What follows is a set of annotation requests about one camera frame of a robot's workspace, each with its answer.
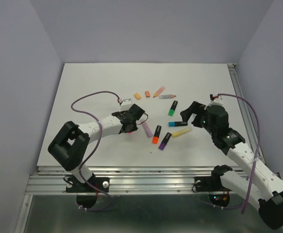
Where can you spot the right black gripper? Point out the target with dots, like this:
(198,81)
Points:
(196,108)

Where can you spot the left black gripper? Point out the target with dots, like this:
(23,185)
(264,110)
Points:
(134,128)

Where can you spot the pastel orange pen cap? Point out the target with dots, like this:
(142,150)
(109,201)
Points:
(137,96)

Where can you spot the clear orange-tip highlighter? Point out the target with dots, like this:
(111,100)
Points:
(170,96)

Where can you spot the pastel orange highlighter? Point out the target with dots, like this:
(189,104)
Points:
(159,91)

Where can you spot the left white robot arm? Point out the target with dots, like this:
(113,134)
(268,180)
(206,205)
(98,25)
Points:
(70,144)

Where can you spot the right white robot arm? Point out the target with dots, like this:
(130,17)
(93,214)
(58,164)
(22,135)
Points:
(263,189)

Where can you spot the green black highlighter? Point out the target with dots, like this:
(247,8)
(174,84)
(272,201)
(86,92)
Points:
(173,108)

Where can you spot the pastel lilac highlighter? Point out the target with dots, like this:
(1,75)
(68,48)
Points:
(147,129)

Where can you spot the blue black highlighter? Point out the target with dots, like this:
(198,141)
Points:
(177,123)

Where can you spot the pastel yellow highlighter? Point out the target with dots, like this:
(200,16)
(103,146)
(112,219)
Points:
(181,132)

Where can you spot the orange black highlighter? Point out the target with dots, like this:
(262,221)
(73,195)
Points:
(156,135)

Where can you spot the purple black highlighter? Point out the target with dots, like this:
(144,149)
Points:
(165,141)

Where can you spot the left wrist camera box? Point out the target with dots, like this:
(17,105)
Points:
(126,103)

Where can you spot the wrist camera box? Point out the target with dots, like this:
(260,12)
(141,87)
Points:
(215,100)
(126,103)

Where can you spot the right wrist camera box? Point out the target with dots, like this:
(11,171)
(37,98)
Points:
(215,100)

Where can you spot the aluminium right rail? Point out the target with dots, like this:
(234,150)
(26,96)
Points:
(244,108)

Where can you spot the aluminium rail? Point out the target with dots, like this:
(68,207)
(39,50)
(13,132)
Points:
(244,108)
(179,180)

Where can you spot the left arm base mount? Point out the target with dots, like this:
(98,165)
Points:
(87,194)

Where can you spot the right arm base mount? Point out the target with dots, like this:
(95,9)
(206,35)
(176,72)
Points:
(219,196)

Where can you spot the aluminium front rail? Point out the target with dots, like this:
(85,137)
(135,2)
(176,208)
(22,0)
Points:
(179,180)

